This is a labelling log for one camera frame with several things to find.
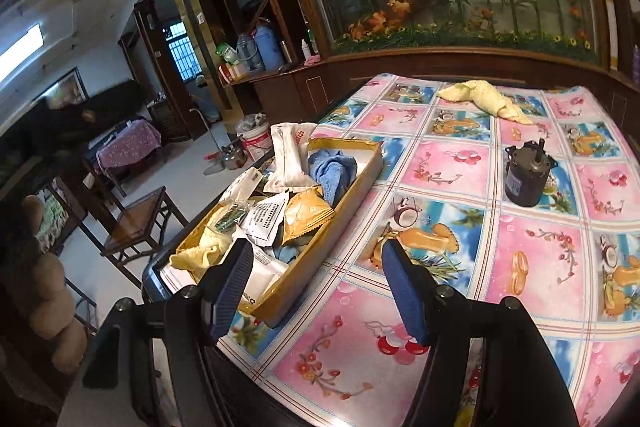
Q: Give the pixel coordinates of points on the white snack packet farm picture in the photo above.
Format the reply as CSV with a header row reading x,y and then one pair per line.
x,y
240,187

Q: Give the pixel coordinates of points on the blue towel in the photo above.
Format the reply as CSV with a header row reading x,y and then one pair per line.
x,y
290,253
332,172

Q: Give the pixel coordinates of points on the orange snack packet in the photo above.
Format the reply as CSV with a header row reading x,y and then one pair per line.
x,y
305,214

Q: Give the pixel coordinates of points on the barred window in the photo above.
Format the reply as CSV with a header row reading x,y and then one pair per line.
x,y
181,52

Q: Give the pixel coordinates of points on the white ribbed packet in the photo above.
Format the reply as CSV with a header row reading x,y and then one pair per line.
x,y
290,157

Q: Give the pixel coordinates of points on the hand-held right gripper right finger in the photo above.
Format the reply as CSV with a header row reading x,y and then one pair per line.
x,y
405,292

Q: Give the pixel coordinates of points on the purple spray can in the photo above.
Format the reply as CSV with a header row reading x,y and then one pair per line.
x,y
636,67

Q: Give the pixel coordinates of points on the black electric motor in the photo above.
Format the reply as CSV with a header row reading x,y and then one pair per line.
x,y
525,182

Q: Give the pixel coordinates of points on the wooden chair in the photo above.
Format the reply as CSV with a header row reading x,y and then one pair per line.
x,y
135,227

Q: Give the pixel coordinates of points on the blue thermos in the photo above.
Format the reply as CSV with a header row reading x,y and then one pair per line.
x,y
268,48

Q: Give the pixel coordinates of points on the white plastic bucket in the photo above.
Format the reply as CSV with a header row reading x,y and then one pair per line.
x,y
257,139

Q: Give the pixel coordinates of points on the pink cloth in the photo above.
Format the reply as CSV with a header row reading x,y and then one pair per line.
x,y
313,61

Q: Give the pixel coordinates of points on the orange and white box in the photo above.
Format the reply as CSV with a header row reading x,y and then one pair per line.
x,y
237,71

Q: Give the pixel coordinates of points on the white roll with yellow bands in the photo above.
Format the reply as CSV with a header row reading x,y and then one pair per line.
x,y
608,7

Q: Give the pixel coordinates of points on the green bottle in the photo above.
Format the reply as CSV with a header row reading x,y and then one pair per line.
x,y
313,43

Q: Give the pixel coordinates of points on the metal kettle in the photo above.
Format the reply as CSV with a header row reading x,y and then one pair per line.
x,y
233,158

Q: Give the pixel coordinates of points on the person's left hand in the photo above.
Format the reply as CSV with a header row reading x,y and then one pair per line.
x,y
47,297

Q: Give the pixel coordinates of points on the ceiling light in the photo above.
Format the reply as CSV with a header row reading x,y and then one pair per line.
x,y
20,52

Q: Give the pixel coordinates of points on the white sachet black text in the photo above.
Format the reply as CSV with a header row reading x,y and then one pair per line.
x,y
265,219

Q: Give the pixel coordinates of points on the framed picture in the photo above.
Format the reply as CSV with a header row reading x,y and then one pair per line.
x,y
65,89

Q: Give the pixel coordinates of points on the grey-blue water jug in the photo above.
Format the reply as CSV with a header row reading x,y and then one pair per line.
x,y
247,53

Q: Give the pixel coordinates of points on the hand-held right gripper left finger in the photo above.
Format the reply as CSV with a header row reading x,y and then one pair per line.
x,y
232,287

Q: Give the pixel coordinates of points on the steel flask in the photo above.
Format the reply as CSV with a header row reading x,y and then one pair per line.
x,y
284,52

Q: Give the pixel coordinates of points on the table with purple cloth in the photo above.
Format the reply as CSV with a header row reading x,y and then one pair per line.
x,y
130,147

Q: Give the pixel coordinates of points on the small white bottle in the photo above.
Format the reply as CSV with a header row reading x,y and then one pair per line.
x,y
305,51

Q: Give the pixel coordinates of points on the green and white bag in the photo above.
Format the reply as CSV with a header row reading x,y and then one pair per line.
x,y
227,54

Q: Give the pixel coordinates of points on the mop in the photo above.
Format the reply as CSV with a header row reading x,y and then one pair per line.
x,y
215,167

